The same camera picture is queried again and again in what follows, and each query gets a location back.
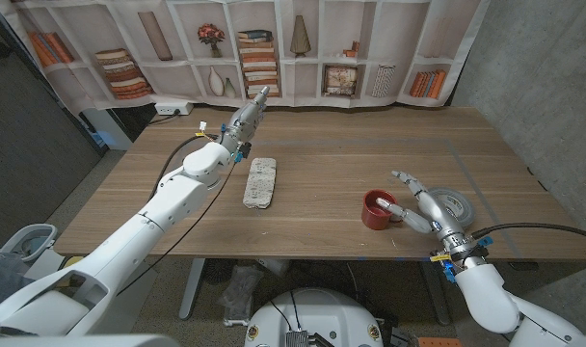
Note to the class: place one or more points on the orange block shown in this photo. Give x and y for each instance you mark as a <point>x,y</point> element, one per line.
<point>440,342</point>

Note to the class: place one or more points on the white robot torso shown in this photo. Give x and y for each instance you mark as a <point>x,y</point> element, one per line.
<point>317,318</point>

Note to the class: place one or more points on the clear plastic bag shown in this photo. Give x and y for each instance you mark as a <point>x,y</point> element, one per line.
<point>240,294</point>

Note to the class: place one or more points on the yellow black-rimmed pad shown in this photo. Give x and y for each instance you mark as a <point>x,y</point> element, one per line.
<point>72,261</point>

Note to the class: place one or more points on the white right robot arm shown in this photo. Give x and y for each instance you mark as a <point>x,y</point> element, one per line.
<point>500,303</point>

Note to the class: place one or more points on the grey duct tape roll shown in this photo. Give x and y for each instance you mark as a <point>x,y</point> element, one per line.
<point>461,205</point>

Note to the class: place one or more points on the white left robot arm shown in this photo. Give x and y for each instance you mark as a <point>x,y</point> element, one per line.
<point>143,226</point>

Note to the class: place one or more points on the person's blue jeans leg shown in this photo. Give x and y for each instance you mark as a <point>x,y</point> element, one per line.
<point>4,277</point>

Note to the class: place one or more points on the red speckled mug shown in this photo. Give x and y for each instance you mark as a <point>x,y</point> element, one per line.
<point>374,214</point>

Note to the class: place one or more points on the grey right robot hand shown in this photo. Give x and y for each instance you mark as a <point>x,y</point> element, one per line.
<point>435,214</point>

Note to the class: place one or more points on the folded patterned white cloth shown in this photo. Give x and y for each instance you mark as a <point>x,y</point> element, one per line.
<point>260,183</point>

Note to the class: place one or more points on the white round plastic base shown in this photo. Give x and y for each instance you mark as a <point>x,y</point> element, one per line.
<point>18,236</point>

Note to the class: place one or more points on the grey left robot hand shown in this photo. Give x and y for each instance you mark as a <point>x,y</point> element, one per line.
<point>245,123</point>

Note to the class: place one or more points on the white box with blue light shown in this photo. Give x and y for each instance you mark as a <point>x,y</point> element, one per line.
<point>105,130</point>

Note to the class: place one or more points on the printed bookshelf backdrop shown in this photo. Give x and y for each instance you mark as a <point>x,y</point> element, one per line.
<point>283,82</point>

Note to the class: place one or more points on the white power strip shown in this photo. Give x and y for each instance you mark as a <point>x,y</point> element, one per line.
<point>173,108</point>

